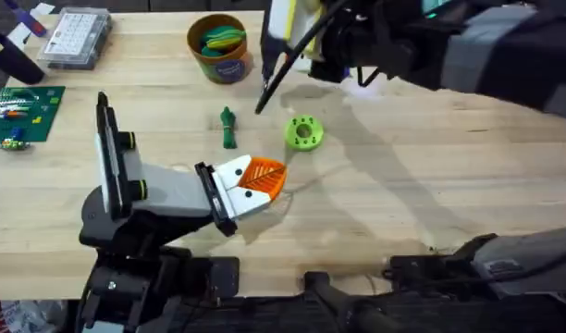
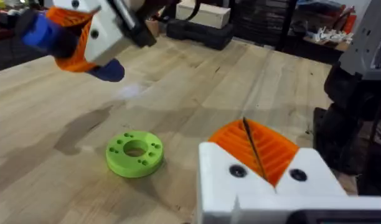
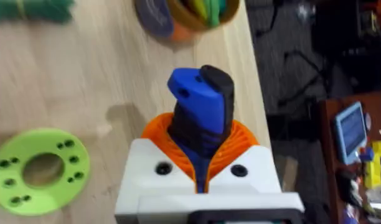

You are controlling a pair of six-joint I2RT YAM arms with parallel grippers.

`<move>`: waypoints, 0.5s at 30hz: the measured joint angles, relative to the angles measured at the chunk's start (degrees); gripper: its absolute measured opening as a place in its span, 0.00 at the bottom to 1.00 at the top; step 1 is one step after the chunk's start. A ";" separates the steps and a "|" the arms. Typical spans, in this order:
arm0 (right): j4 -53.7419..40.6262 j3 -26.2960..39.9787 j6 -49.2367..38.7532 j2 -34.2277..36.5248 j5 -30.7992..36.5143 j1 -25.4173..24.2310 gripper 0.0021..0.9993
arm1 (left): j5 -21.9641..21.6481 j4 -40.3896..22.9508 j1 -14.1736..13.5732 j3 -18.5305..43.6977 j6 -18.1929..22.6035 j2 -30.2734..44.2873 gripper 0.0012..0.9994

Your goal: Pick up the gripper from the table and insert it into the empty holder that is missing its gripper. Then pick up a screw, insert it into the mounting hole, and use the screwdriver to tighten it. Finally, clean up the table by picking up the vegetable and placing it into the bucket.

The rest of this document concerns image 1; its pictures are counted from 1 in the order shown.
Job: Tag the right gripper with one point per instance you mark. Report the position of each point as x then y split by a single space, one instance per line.
306 23

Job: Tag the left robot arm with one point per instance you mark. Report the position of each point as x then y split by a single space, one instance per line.
126 287

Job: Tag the purple tool on white papers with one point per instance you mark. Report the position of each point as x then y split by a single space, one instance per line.
28 20

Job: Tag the green disc with holes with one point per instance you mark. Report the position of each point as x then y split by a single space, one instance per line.
303 134

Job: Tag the black rail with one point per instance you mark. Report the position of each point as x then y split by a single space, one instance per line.
274 314

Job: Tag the green toy vegetable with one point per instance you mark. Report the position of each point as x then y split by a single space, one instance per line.
228 127

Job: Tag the black cylinder with yellow label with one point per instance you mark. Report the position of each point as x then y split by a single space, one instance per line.
15 57

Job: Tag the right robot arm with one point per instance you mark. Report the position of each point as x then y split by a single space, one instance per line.
495 55

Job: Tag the red and white bag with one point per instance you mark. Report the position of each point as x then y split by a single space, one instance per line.
24 316

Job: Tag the left wrist black upright plate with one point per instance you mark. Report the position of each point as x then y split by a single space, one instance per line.
109 157

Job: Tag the clear plastic parts box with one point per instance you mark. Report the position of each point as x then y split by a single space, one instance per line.
75 39

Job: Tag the green board with blocks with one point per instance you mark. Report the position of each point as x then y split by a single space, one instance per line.
26 113

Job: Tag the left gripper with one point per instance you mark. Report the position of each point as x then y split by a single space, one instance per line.
176 192

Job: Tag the brown tub with toys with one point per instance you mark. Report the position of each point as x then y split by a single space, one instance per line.
220 48

